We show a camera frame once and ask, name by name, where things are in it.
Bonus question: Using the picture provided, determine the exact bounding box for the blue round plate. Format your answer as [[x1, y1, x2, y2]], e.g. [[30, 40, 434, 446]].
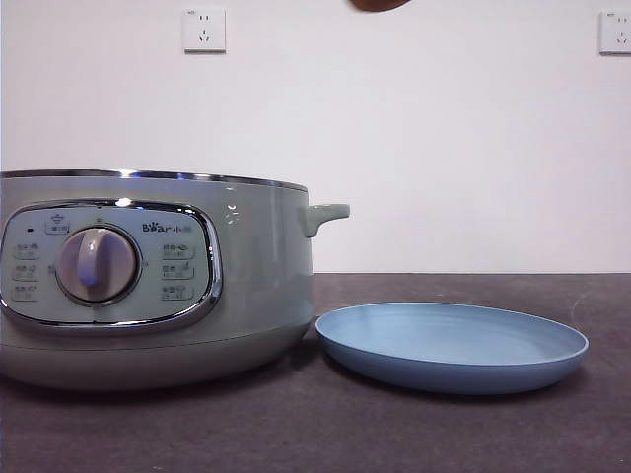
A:
[[315, 302, 591, 395]]

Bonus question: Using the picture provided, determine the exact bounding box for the pale green electric steamer pot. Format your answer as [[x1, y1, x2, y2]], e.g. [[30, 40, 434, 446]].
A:
[[0, 169, 352, 393]]

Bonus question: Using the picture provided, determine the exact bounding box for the brown potato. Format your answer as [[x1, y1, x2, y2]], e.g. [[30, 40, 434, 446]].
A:
[[346, 0, 411, 14]]

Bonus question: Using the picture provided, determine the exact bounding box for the white wall socket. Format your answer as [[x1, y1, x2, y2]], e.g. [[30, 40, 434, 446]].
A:
[[183, 6, 229, 55], [598, 9, 631, 56]]

